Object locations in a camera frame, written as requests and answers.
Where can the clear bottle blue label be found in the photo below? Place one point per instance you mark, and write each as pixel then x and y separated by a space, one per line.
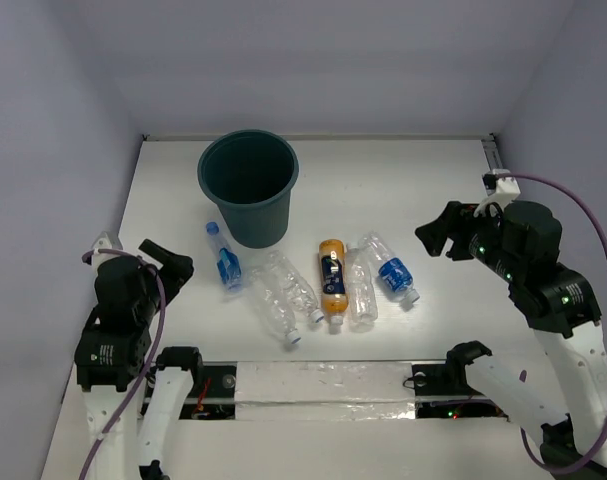
pixel 390 270

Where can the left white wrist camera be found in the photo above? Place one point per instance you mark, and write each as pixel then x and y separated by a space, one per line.
pixel 102 249

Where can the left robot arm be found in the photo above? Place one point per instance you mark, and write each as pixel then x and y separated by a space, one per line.
pixel 133 390

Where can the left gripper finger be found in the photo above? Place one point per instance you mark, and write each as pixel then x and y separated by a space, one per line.
pixel 174 266
pixel 171 285

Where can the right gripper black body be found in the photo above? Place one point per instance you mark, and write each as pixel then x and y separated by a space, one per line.
pixel 481 233

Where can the dark green plastic bin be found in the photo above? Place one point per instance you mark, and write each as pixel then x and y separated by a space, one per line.
pixel 249 176

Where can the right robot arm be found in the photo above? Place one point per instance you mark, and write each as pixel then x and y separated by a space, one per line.
pixel 563 312

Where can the crushed bottle blue label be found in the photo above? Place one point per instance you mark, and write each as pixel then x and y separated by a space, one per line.
pixel 227 262

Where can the clear crushed bottle blue cap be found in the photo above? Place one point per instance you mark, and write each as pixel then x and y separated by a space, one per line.
pixel 271 305

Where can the clear crushed bottle white cap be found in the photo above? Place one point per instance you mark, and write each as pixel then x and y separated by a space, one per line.
pixel 297 290

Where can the aluminium rail right edge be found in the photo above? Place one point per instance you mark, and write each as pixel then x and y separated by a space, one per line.
pixel 491 152

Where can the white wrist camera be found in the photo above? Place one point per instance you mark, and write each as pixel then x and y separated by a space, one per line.
pixel 102 249
pixel 501 189

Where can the clear bottle no label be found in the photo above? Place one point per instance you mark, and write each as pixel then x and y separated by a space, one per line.
pixel 362 298

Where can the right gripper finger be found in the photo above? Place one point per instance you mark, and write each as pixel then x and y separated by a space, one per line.
pixel 459 251
pixel 434 234

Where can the orange juice bottle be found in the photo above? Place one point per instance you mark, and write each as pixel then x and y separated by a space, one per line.
pixel 334 298

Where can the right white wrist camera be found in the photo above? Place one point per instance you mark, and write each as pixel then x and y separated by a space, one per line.
pixel 501 189

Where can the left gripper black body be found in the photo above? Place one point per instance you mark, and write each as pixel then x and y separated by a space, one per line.
pixel 168 267

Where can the silver foil tape strip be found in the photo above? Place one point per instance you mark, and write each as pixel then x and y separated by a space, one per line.
pixel 323 391

